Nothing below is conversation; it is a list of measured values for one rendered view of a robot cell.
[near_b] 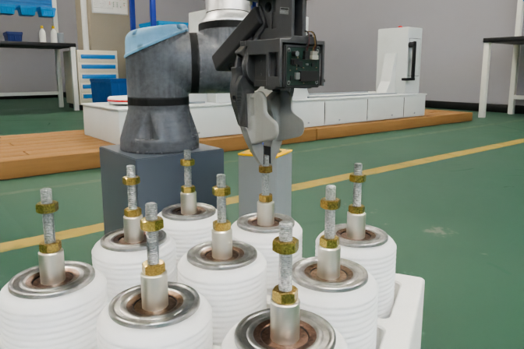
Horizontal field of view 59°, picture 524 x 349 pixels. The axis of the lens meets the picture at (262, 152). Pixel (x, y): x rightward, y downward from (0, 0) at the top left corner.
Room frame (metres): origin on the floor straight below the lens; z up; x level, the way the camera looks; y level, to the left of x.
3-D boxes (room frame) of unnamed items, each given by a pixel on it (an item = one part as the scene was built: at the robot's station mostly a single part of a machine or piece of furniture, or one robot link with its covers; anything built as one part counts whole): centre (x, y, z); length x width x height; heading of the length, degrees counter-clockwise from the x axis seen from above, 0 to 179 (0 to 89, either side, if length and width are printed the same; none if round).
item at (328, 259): (0.43, -0.06, 0.26); 0.02 x 0.02 x 0.03
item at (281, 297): (0.32, -0.02, 0.29); 0.02 x 0.02 x 0.01; 40
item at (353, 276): (0.43, -0.06, 0.25); 0.08 x 0.08 x 0.01
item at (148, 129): (0.90, 0.20, 0.35); 0.15 x 0.15 x 0.10
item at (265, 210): (0.58, 0.00, 0.26); 0.02 x 0.02 x 0.03
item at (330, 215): (0.43, -0.06, 0.30); 0.01 x 0.01 x 0.08
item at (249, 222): (0.58, 0.00, 0.25); 0.08 x 0.08 x 0.01
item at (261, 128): (0.56, 0.00, 0.38); 0.06 x 0.03 x 0.09; 40
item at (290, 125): (0.58, -0.03, 0.38); 0.06 x 0.03 x 0.09; 40
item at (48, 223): (0.42, 0.20, 0.30); 0.01 x 0.01 x 0.08
